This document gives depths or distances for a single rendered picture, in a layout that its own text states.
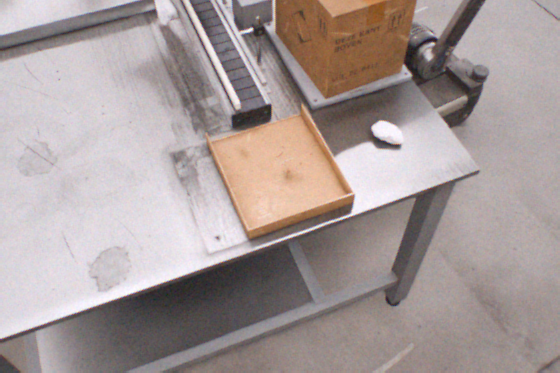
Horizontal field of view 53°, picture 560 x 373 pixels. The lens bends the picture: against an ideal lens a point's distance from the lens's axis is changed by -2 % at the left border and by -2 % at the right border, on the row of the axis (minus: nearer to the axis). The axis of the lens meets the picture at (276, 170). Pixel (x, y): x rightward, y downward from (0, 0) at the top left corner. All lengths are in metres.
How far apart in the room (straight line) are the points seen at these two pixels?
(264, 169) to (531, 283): 1.29
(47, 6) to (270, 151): 0.85
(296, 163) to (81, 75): 0.67
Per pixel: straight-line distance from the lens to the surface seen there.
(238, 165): 1.40
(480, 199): 2.49
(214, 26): 1.70
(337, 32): 1.38
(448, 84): 2.54
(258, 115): 1.48
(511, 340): 2.23
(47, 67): 1.77
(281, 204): 1.34
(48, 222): 1.41
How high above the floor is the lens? 1.95
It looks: 53 degrees down
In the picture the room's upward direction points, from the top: straight up
